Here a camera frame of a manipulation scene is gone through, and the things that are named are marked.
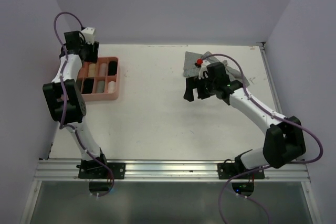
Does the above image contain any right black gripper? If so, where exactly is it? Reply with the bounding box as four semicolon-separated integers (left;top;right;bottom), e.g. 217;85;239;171
184;73;217;101

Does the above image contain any beige navy-trimmed underwear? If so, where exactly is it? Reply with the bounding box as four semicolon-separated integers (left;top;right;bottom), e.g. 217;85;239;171
88;63;96;77

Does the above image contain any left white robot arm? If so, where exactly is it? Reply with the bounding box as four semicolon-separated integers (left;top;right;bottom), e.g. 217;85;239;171
43;29;109;178

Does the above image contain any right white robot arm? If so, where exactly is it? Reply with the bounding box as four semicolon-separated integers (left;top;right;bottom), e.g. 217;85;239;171
184;59;306;178

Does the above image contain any grey striped underwear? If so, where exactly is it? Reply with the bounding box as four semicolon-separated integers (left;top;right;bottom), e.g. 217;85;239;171
183;51;250;87

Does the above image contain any beige rolled cloth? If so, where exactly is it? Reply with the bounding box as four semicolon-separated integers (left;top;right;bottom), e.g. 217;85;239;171
98;63;108;77

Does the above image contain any black rolled cloth back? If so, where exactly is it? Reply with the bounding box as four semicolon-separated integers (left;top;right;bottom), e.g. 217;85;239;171
108;61;118;76

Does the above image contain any black rolled cloth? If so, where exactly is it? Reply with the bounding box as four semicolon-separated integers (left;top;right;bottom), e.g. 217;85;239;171
108;61;118;76
82;78;94;94

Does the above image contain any black rolled cloth front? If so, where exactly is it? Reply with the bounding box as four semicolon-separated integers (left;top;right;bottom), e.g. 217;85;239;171
82;78;94;94

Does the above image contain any pink divided storage tray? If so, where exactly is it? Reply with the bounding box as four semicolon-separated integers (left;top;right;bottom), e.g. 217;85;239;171
51;56;121;102

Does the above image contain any grey rolled cloth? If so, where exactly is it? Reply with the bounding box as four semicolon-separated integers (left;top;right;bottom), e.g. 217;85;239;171
96;80;105;93

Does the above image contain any white rolled cloth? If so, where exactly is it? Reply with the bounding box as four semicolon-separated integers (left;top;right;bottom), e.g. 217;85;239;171
107;81;116;93

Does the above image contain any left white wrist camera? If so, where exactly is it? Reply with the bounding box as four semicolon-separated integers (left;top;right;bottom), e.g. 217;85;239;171
81;27;96;45

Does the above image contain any red cable connector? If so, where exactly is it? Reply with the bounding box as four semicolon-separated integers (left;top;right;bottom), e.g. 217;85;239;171
196;59;203;66

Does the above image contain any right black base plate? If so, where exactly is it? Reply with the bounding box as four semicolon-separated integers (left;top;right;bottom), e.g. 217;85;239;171
217;159;265;179

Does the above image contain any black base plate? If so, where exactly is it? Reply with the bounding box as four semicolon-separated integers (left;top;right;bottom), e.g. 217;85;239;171
217;159;265;179
77;163;125;179

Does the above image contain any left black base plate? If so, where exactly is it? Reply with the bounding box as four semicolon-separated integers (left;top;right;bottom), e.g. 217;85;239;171
77;163;125;179

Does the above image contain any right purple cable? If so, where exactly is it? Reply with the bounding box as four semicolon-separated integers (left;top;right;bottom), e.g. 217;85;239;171
200;54;324;224

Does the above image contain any aluminium mounting rail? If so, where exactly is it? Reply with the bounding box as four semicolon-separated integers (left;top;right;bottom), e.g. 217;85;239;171
34;159;310;182

